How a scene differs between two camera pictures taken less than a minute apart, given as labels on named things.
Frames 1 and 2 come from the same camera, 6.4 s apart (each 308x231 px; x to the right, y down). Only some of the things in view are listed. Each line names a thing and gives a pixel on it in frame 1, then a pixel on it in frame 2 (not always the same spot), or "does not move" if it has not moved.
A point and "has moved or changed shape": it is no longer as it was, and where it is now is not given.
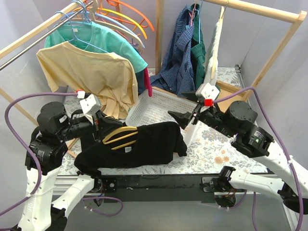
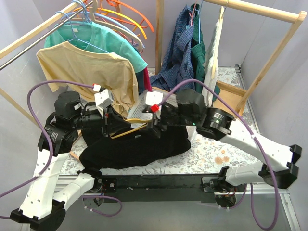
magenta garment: (147, 81) does not move
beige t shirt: (109, 77) does not move
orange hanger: (116, 2) does not move
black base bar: (205, 186) does not move
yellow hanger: (122, 129) to (129, 120)
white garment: (211, 67) does not move
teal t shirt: (95, 36) does not move
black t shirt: (124, 145) has moved or changed shape
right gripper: (195, 117) to (156, 124)
